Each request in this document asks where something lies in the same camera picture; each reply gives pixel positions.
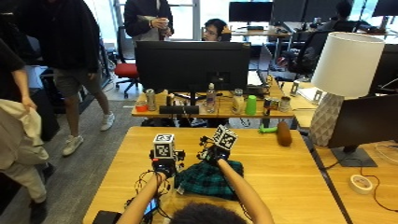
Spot person's right hand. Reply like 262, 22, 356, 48
196, 135, 231, 166

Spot person's left hand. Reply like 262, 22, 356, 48
149, 149, 186, 179

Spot white marker cube on right glove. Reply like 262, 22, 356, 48
211, 124, 239, 151

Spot white marker cube on glove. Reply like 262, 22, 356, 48
151, 133, 176, 160
211, 124, 239, 151

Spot white marker cube on left glove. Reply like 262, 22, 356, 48
151, 133, 176, 160

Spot green plaid cloth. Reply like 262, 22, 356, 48
174, 159, 244, 201

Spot wooden desk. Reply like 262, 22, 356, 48
130, 78, 295, 119

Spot green plastic toy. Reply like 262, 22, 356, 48
256, 124, 278, 134

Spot black speaker bar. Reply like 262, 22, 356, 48
158, 105, 199, 115

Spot cream drink bottle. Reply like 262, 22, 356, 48
231, 88, 244, 115

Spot green plastic cup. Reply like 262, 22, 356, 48
243, 94, 258, 117

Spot clear water bottle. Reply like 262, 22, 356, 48
204, 82, 218, 114

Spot brown cylindrical roll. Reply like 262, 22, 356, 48
275, 120, 294, 147

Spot dark drink can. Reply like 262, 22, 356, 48
262, 98, 274, 117

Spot black device on table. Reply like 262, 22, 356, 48
90, 210, 123, 224

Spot glass jar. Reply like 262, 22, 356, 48
278, 96, 292, 113

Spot large black monitor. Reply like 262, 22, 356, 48
134, 40, 251, 106

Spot red office chair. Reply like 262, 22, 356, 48
111, 26, 142, 99

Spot beige jacket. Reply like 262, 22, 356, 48
0, 98, 49, 171

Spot roll of white tape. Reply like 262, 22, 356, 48
348, 174, 373, 195

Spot black monitor with stand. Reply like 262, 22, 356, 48
327, 93, 398, 168

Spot white table lamp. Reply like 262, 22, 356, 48
308, 31, 387, 147

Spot black office chair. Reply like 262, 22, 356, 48
287, 30, 334, 76

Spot wide black background monitor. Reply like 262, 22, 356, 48
271, 0, 352, 23

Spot black glove cables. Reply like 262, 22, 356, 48
123, 169, 171, 224

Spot red cable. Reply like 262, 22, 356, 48
359, 167, 398, 214

